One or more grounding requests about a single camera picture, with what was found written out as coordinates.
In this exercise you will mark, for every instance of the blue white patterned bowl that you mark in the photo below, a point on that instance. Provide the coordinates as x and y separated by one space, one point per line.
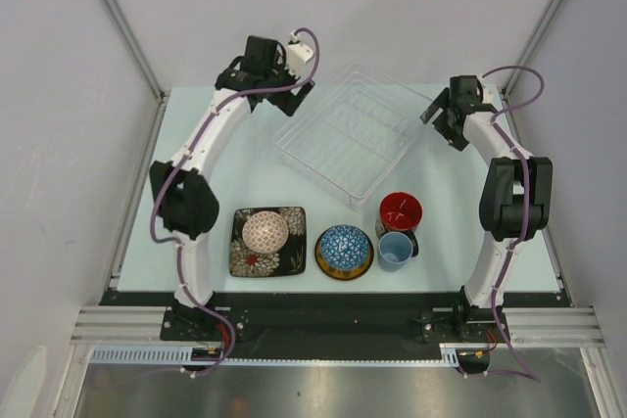
344 247

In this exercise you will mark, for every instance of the red white patterned bowl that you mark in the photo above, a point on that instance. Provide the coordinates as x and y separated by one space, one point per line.
265 232

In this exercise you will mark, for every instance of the black floral square plate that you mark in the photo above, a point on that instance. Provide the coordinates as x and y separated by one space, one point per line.
289 261

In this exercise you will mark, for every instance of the white slotted cable duct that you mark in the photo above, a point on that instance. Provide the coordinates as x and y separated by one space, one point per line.
423 356

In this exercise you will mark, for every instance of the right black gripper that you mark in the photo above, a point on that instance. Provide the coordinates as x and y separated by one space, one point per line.
458 142

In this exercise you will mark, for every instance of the red black mug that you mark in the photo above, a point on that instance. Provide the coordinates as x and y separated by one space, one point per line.
400 212

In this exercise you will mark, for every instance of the white wire dish rack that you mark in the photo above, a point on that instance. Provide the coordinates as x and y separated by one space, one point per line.
353 131

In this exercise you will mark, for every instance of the light blue cup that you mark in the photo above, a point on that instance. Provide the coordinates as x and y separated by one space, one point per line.
395 249

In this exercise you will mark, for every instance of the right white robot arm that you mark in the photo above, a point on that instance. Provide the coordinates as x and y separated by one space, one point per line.
515 202

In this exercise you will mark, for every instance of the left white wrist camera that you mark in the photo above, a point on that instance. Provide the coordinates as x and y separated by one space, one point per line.
298 55

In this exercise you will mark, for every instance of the yellow round saucer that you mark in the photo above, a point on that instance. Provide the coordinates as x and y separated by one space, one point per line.
342 275

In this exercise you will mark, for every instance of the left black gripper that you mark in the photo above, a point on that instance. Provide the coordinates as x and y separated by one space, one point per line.
292 102

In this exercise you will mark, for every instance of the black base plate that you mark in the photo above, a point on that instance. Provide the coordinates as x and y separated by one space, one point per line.
327 321

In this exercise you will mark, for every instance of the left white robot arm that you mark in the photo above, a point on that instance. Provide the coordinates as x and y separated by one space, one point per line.
185 208

